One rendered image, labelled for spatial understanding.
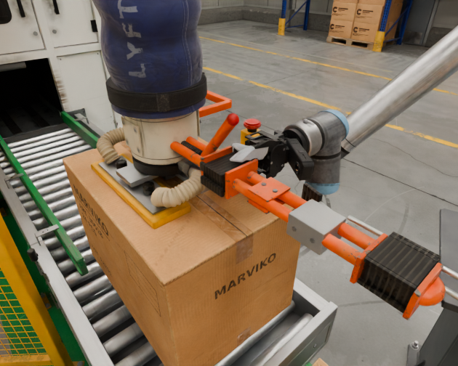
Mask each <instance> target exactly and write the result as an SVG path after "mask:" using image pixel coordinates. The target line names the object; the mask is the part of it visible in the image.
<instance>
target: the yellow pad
mask: <svg viewBox="0 0 458 366"><path fill-rule="evenodd" d="M119 157H120V159H118V160H117V161H114V162H112V163H111V164H109V165H108V164H107V163H106V161H104V159H103V160H99V161H97V162H95V163H91V168H92V170H93V171H94V172H95V173H96V174H97V175H98V176H99V177H100V178H101V179H102V180H104V181H105V182H106V183H107V184H108V185H109V186H110V187H111V188H112V189H113V190H114V191H115V192H116V193H117V194H118V195H119V196H120V197H121V198H122V199H123V200H124V201H125V202H126V203H127V204H128V205H129V206H131V207H132V208H133V209H134V210H135V211H136V212H137V213H138V214H139V215H140V216H141V217H142V218H143V219H144V220H145V221H146V222H147V223H148V224H149V225H150V226H151V227H152V228H153V229H157V228H159V227H161V226H163V225H165V224H167V223H169V222H171V221H173V220H175V219H177V218H179V217H181V216H183V215H185V214H186V213H188V212H190V205H189V204H188V203H186V202H185V203H181V205H180V206H179V205H177V206H176V207H170V208H166V207H155V206H153V204H152V203H151V200H150V199H151V196H152V193H153V191H154V190H156V189H157V188H159V187H166V186H165V185H163V184H162V183H161V182H160V181H159V180H157V179H156V178H155V179H152V180H149V181H147V182H144V183H142V184H139V185H137V186H135V187H130V186H129V185H128V184H127V183H126V182H125V181H124V180H122V179H121V178H120V177H119V176H118V175H117V174H116V170H117V169H120V168H123V167H125V166H129V165H132V164H133V160H132V159H130V158H129V157H127V156H126V155H125V154H123V153H121V154H119Z"/></svg>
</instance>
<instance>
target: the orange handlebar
mask: <svg viewBox="0 0 458 366"><path fill-rule="evenodd" d="M206 99H209V100H211V101H213V102H216V103H215V104H213V105H208V106H206V107H201V108H200V109H199V118H201V117H204V116H206V115H210V114H212V113H217V112H220V111H222V110H226V109H229V108H231V105H232V100H231V99H228V98H227V97H223V96H221V95H218V94H215V93H214V92H211V91H208V90H207V95H206ZM186 142H188V143H190V144H192V145H193V146H195V147H197V148H198V149H200V150H202V151H204V149H205V147H206V146H207V145H205V144H204V143H202V142H200V141H198V140H197V139H194V138H192V137H188V138H187V139H186ZM170 147H171V149H172V150H174V151H175V152H176V153H179V154H180V155H181V156H183V157H184V158H187V159H188V160H189V161H191V162H192V163H195V164H196V165H197V166H199V167H200V162H201V157H202V156H200V155H199V154H197V153H195V152H194V151H192V150H190V149H188V148H187V147H185V146H184V145H181V144H180V143H179V142H173V143H171V144H170ZM246 179H247V181H249V182H251V183H252V184H254V186H250V185H249V184H247V183H246V182H243V181H242V180H240V179H237V178H236V179H234V180H233V182H232V185H231V186H232V188H233V189H235V190H236V191H238V192H240V193H241V194H242V195H244V196H246V197H247V198H249V200H247V202H248V203H250V204H251V205H253V206H254V207H256V208H258V209H259V210H261V211H262V212H263V213H265V214H268V213H270V212H271V213H272V214H274V215H276V216H277V217H278V218H280V219H282V220H284V221H285V222H286V223H288V217H289V213H290V212H292V210H290V209H288V208H287V207H285V206H283V204H285V203H286V204H288V205H289V206H291V207H292V208H295V209H296V208H298V207H300V206H301V205H303V204H304V203H306V202H307V201H306V200H304V199H302V198H300V197H298V196H297V195H295V194H293V193H291V192H290V191H289V190H290V189H291V187H288V186H286V185H285V184H283V183H281V182H279V181H277V180H276V179H274V178H272V177H270V178H268V179H266V178H265V177H263V176H260V175H259V174H257V173H255V172H253V171H250V172H249V173H248V175H247V177H246ZM337 234H338V235H340V236H342V237H343V238H345V239H346V240H349V241H350V242H352V243H354V244H355V245H357V246H358V247H360V248H362V249H364V250H365V249H366V248H368V247H369V246H370V245H371V244H372V243H373V242H374V241H375V239H374V238H372V237H370V236H368V235H366V234H365V233H363V232H361V231H359V230H358V229H356V228H354V227H352V226H350V225H349V224H347V223H343V224H342V225H341V226H340V228H339V229H338V232H337ZM321 243H322V245H323V246H324V247H325V248H328V249H329V250H330V251H332V252H333V253H335V254H337V255H338V256H340V257H341V258H343V259H344V260H346V261H348V262H349V263H351V264H352V265H355V260H356V258H357V256H358V255H360V254H361V252H360V251H358V250H356V249H355V248H353V247H352V246H350V245H348V244H347V243H345V242H343V241H341V240H340V239H338V238H337V237H335V236H333V235H332V234H328V235H327V236H326V237H325V239H324V240H323V242H321ZM445 292H446V289H445V286H444V284H443V281H442V280H441V279H440V277H439V276H437V278H436V279H435V281H434V282H433V284H432V285H431V286H430V287H429V288H428V289H427V290H426V292H425V293H424V295H423V296H422V298H421V299H420V301H419V303H418V305H421V306H435V305H436V304H438V303H439V302H441V301H442V300H443V298H444V296H445Z"/></svg>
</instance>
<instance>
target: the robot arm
mask: <svg viewBox="0 0 458 366"><path fill-rule="evenodd" d="M457 71H458V26H457V27H455V28H454V29H453V30H451V31H450V32H449V33H448V34H446V35H445V36H444V37H443V38H442V39H441V40H440V41H438V42H437V43H436V44H434V45H433V46H432V47H431V48H429V49H428V50H427V51H426V52H425V53H424V54H422V55H421V56H420V57H419V58H417V59H416V60H415V61H414V62H413V63H412V64H410V65H409V66H408V67H407V68H405V69H404V70H403V71H402V72H400V73H399V74H398V75H397V76H396V77H395V78H393V79H392V80H391V81H390V82H388V83H387V84H386V85H384V86H383V87H382V88H381V89H380V90H379V91H378V92H376V93H375V94H374V95H372V96H371V97H370V98H369V99H367V101H365V102H364V103H363V104H362V105H360V106H359V107H358V108H357V109H355V110H354V111H353V112H352V113H351V114H350V115H348V116H347V117H345V116H344V115H343V114H342V113H341V112H339V111H337V110H323V111H320V112H318V113H317V114H315V115H312V116H310V117H307V118H304V119H302V120H300V121H298V122H295V123H292V124H290V125H288V126H287V127H286V128H285V129H284V130H283V131H279V130H276V131H274V135H272V134H269V133H267V132H265V131H263V130H260V131H256V132H254V133H252V134H249V135H247V136H245V138H247V139H248V140H246V141H245V145H242V144H239V143H233V144H232V146H233V147H234V148H235V149H236V150H237V151H238V152H237V153H236V154H235V155H234V156H233V157H232V158H230V162H236V163H243V162H244V161H246V160H252V159H254V158H257V159H258V168H260V169H263V170H264V171H263V172H260V170H259V169H257V173H258V174H259V175H260V176H263V177H265V178H266V179H268V178H270V177H272V178H274V177H275V176H276V174H277V173H278V172H281V170H282V169H283V167H284V164H285V163H289V165H290V166H291V167H292V169H293V171H294V173H295V174H296V176H297V178H298V179H299V180H300V181H302V180H305V183H308V184H309V185H310V186H311V187H313V188H314V189H316V190H317V191H319V192H320V193H321V194H322V195H330V194H332V193H335V192H336V191H337V190H338V189H339V185H340V160H341V159H342V158H344V157H345V156H346V155H347V154H349V153H350V152H352V150H353V149H354V148H356V147H357V146H359V145H360V144H361V143H362V142H364V141H365V140H366V139H368V138H369V137H370V136H371V135H372V134H374V133H375V132H377V131H378V130H380V129H381V128H382V127H383V126H385V125H386V124H387V123H389V122H390V121H392V120H393V119H394V118H395V117H397V116H398V115H400V114H401V113H402V112H403V111H405V110H406V109H407V108H409V107H410V106H412V105H413V104H414V103H415V102H417V101H418V100H419V99H421V98H422V97H424V96H425V95H426V94H427V93H429V92H430V91H432V90H433V89H434V88H435V87H437V86H438V85H439V84H441V83H442V82H444V81H445V80H446V79H447V78H449V77H450V76H451V75H453V74H454V73H456V72H457ZM255 134H260V135H259V136H257V137H252V135H255Z"/></svg>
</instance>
